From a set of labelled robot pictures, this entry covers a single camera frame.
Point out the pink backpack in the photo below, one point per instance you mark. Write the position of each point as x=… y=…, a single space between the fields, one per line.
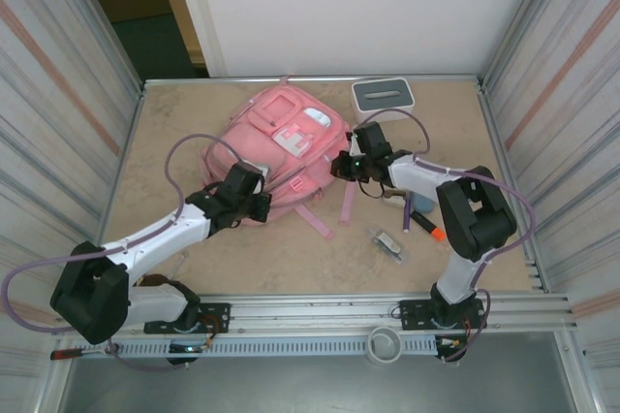
x=271 y=141

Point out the purple marker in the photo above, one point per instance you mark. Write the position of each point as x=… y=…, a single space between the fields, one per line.
x=407 y=219

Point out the clear plastic eraser package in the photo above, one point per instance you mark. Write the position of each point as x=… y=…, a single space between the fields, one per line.
x=387 y=244

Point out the black orange highlighter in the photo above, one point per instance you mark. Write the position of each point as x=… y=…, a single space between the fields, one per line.
x=428 y=228

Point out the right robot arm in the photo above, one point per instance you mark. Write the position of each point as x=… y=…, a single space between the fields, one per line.
x=474 y=219

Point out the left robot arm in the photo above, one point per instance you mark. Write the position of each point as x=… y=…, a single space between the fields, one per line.
x=155 y=238

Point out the white grey tissue box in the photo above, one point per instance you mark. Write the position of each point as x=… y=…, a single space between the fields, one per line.
x=382 y=98

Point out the grey tape roll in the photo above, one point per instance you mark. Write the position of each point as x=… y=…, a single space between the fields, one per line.
x=385 y=347

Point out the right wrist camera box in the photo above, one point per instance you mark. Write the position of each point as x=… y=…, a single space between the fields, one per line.
x=356 y=141

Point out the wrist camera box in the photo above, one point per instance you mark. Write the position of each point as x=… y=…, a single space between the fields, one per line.
x=260 y=170
x=356 y=141

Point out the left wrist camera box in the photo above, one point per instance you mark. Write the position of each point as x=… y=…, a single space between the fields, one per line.
x=260 y=170

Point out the aluminium mounting rail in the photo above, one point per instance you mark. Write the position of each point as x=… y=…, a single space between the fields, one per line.
x=315 y=311

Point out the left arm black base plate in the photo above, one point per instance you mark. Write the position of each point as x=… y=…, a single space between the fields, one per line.
x=218 y=316

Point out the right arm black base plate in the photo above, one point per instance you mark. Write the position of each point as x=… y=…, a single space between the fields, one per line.
x=412 y=313

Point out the white door frame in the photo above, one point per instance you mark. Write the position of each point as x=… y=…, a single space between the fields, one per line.
x=196 y=6

